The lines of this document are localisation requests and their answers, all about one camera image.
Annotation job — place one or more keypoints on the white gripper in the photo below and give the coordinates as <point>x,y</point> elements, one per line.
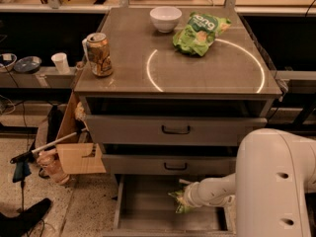
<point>192,195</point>

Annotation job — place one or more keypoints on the green jalapeno chip bag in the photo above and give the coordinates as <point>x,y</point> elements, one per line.
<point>179,197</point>

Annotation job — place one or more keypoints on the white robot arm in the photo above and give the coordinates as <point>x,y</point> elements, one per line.
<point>274,170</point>

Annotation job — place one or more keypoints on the open bottom grey drawer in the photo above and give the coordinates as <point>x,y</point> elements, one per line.
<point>146,209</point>

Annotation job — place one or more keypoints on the middle grey drawer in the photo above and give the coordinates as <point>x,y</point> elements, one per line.
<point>168,165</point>

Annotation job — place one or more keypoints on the grey drawer cabinet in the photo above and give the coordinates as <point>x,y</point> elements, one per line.
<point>152,79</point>

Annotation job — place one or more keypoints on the top grey drawer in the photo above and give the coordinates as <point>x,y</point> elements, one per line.
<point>171,130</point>

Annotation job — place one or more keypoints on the green chip bag behind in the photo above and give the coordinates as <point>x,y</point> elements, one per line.
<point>199,33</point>

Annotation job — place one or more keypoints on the brown cardboard box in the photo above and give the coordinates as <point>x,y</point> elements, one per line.
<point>78,154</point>

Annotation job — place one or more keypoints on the clear plastic bottle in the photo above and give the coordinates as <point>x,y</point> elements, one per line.
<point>51,164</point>

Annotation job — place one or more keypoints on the grabber stick tool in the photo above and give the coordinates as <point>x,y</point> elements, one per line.
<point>28,154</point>

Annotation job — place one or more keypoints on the orange soda can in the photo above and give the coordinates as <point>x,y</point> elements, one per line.
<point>97,51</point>

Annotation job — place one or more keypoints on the white ceramic bowl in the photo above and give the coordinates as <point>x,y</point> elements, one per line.
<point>165,18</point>

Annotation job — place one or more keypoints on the white paper cup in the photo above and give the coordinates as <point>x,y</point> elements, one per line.
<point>61,63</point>

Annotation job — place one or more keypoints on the dark round plate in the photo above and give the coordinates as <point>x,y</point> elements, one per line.
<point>29,64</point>

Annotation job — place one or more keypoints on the small bowl at left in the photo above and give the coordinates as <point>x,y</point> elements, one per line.
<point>7,62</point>

